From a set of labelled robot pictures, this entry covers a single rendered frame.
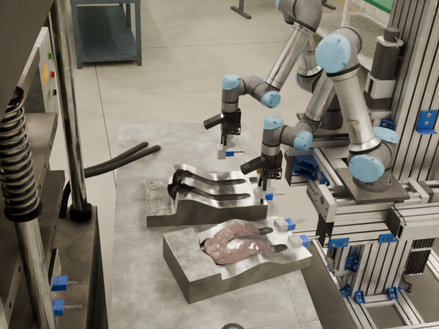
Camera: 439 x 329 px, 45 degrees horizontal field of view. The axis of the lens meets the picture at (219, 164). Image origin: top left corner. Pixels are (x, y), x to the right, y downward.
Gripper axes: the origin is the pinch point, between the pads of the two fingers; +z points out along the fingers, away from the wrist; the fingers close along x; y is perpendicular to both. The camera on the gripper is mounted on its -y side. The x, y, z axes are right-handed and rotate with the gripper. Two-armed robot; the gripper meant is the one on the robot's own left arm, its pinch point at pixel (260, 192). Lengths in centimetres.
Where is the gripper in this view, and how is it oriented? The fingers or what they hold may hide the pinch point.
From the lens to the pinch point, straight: 222.3
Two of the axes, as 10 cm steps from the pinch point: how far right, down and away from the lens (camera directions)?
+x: -1.4, -5.4, 8.3
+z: -0.5, 8.4, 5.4
